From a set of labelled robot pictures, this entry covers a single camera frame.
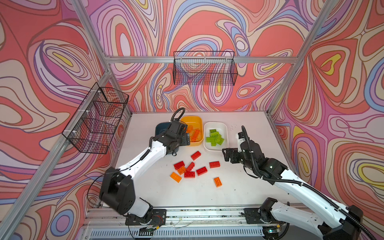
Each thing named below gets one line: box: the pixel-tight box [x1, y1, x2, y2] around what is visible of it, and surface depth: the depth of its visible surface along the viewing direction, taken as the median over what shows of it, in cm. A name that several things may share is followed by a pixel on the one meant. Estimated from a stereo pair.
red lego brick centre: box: [196, 166, 208, 176], surface depth 90 cm
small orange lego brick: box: [177, 166, 186, 175], surface depth 90 cm
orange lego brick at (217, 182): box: [214, 177, 222, 188], surface depth 86 cm
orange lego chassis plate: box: [191, 129, 200, 142], surface depth 106 cm
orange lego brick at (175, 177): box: [170, 172, 182, 183], surface depth 88 cm
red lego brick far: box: [190, 150, 202, 161], surface depth 97 cm
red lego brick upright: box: [186, 161, 195, 172], surface depth 91 cm
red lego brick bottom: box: [184, 169, 196, 179], surface depth 88 cm
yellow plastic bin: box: [180, 116, 204, 147], surface depth 107 cm
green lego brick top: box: [210, 132, 220, 139], surface depth 105 cm
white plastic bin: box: [203, 121, 229, 152], surface depth 105 cm
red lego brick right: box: [209, 161, 221, 169], surface depth 92 cm
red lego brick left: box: [173, 161, 185, 170], surface depth 93 cm
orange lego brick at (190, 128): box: [186, 125, 194, 133], surface depth 109 cm
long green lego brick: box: [206, 137, 215, 143], surface depth 103 cm
